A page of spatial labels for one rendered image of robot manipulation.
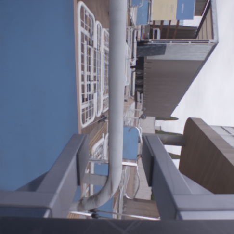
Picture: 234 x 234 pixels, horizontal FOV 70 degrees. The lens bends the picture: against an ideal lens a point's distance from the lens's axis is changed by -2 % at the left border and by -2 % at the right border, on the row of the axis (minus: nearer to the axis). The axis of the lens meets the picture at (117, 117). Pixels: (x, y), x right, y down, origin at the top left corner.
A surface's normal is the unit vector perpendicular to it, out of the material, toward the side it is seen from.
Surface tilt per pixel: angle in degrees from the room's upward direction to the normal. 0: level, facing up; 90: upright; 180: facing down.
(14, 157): 90
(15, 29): 90
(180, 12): 89
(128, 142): 90
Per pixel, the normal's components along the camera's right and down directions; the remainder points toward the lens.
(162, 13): -0.18, 0.18
